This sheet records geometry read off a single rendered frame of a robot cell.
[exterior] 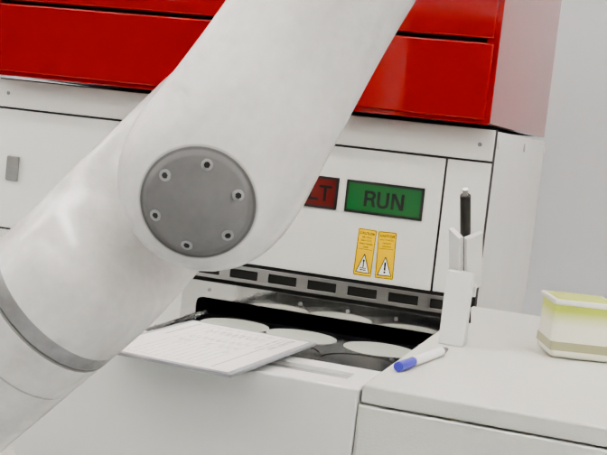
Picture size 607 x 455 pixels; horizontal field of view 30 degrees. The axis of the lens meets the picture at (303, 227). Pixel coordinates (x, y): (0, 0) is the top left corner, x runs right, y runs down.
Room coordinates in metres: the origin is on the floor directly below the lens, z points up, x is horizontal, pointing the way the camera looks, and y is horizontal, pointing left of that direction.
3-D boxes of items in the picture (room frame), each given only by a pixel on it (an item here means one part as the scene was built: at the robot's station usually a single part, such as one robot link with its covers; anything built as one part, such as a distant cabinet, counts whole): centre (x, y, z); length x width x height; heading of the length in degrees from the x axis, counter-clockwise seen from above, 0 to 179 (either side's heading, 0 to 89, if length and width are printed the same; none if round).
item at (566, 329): (1.30, -0.33, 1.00); 0.07 x 0.07 x 0.07; 1
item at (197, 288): (1.68, -0.04, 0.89); 0.44 x 0.02 x 0.10; 73
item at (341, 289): (1.69, -0.04, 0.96); 0.44 x 0.01 x 0.02; 73
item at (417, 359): (1.16, -0.14, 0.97); 0.14 x 0.01 x 0.01; 153
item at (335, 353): (1.48, 0.01, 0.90); 0.34 x 0.34 x 0.01; 73
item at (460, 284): (1.30, -0.19, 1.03); 0.06 x 0.04 x 0.13; 163
